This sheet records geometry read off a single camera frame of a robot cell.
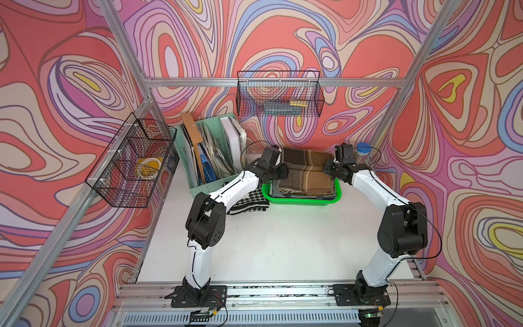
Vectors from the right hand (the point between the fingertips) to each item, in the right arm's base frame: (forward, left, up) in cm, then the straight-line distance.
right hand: (328, 170), depth 93 cm
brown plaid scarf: (-3, +11, +1) cm, 11 cm away
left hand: (-2, +18, +3) cm, 19 cm away
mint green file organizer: (+7, +54, +8) cm, 55 cm away
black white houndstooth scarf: (-10, +35, -9) cm, 37 cm away
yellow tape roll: (-12, +71, +20) cm, 74 cm away
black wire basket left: (-6, +84, +12) cm, 85 cm away
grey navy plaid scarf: (-7, +25, -6) cm, 27 cm away
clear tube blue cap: (-3, -10, +16) cm, 19 cm away
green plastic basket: (-4, +29, -10) cm, 31 cm away
